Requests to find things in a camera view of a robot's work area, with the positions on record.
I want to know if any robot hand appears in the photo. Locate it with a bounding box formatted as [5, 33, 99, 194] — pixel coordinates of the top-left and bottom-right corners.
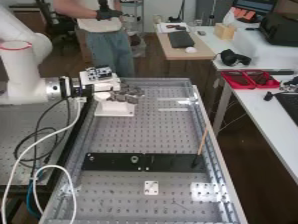
[79, 65, 147, 104]

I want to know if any small white box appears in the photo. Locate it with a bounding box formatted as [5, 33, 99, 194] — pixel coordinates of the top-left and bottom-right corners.
[93, 92, 137, 118]

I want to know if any person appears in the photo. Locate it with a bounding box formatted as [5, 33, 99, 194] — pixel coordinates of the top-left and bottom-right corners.
[52, 0, 137, 78]

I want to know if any wooden top desk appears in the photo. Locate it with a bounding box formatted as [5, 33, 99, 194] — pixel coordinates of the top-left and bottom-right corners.
[153, 21, 218, 101]

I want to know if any black office chair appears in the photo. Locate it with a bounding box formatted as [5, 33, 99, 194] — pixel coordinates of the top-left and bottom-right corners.
[37, 0, 79, 41]

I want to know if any metal shelf rack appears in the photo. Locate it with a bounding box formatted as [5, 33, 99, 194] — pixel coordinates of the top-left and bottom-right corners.
[119, 0, 147, 37]

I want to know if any white paper sheet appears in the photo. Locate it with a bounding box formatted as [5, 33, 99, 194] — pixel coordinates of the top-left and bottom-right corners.
[157, 21, 193, 34]

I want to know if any black laptop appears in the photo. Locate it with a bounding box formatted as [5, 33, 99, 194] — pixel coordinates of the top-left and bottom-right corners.
[166, 30, 197, 49]

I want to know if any clear box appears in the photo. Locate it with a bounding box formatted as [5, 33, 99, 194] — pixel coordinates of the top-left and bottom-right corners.
[41, 77, 249, 224]

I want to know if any brown wooden cabinet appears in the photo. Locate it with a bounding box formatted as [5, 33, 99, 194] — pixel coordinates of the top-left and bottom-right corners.
[8, 3, 51, 36]

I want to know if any thin stick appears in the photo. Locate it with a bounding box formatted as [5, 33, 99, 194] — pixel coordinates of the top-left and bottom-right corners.
[190, 128, 210, 169]

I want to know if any black plate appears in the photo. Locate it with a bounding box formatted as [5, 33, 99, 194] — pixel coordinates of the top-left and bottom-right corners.
[83, 152, 208, 174]

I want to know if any red tray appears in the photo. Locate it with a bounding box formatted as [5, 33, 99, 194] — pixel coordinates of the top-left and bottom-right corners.
[220, 69, 258, 90]
[245, 69, 282, 89]

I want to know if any small wooden box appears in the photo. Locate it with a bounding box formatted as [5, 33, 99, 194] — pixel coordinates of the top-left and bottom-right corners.
[213, 22, 237, 41]

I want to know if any small white square plate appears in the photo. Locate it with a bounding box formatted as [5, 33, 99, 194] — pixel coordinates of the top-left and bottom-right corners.
[143, 180, 161, 197]

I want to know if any black mouse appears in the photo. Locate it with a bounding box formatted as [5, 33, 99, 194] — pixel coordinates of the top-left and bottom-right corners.
[262, 91, 276, 102]

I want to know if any white desk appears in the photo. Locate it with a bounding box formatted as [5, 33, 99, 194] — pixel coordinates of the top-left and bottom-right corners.
[212, 68, 298, 188]
[194, 24, 298, 73]

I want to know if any computer monitor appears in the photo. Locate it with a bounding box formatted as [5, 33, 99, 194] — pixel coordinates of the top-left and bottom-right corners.
[232, 0, 278, 14]

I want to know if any black keyboard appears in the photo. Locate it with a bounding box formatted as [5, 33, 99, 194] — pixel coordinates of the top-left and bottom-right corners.
[273, 92, 298, 127]

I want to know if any black bag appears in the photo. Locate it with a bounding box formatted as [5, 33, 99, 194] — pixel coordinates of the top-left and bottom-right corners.
[258, 12, 298, 47]

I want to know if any white cable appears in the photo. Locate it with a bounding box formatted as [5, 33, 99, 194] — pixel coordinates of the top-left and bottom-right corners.
[0, 98, 85, 224]
[31, 164, 79, 224]

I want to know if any black cable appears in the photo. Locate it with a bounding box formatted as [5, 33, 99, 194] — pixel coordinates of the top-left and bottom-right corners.
[12, 98, 75, 188]

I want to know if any blue cable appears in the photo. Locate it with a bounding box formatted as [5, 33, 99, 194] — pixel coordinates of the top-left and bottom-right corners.
[25, 178, 44, 221]

